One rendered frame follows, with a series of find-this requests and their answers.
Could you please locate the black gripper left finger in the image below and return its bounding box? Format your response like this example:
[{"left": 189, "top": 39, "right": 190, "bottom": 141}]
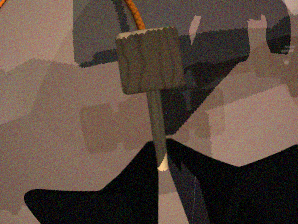
[{"left": 24, "top": 140, "right": 160, "bottom": 224}]

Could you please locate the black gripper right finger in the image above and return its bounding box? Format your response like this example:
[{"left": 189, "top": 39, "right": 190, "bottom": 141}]
[{"left": 166, "top": 137, "right": 298, "bottom": 224}]

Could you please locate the wooden stick with orange string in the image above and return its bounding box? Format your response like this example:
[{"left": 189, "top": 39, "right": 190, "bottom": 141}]
[{"left": 125, "top": 0, "right": 169, "bottom": 171}]

